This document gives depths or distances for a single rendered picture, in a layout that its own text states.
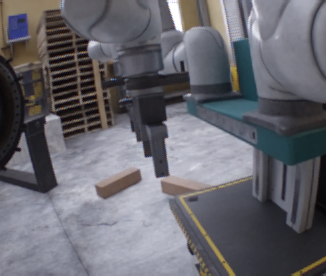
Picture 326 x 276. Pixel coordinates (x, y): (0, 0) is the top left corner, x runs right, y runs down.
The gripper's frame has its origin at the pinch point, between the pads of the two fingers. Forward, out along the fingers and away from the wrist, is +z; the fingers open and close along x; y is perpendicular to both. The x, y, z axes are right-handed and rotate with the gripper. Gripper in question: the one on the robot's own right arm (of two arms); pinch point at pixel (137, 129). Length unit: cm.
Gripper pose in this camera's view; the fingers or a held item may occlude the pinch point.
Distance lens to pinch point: 85.4
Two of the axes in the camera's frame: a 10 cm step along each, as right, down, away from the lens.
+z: 1.3, 9.6, 2.5
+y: 9.7, -1.8, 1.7
